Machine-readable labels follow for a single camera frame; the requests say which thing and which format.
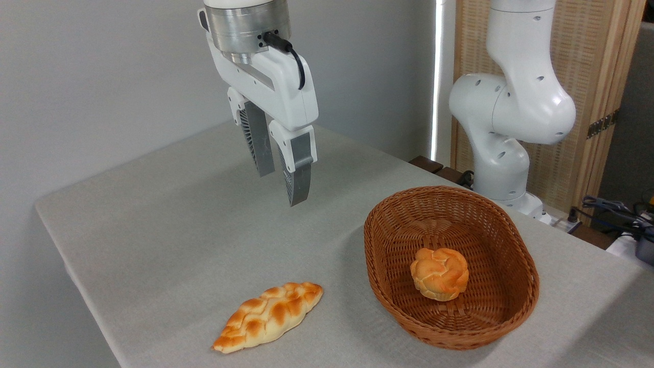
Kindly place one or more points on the bamboo folding screen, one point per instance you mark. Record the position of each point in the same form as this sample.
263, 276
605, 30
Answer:
587, 61

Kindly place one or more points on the brown oval wicker basket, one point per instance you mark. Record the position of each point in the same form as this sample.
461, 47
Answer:
490, 245

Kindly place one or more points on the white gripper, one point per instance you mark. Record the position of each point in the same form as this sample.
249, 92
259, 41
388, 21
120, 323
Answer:
281, 89

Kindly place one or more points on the long braided bread loaf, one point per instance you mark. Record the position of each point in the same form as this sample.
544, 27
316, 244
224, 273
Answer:
268, 317

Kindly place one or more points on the dark brown wooden block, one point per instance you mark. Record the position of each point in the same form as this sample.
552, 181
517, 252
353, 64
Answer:
425, 164
449, 175

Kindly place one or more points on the grey tablecloth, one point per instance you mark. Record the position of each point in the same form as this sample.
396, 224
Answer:
153, 214

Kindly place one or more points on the metal screen hinge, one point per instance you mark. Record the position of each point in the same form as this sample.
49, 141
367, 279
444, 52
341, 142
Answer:
603, 123

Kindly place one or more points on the round golden bread bun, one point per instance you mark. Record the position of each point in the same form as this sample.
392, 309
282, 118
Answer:
439, 273

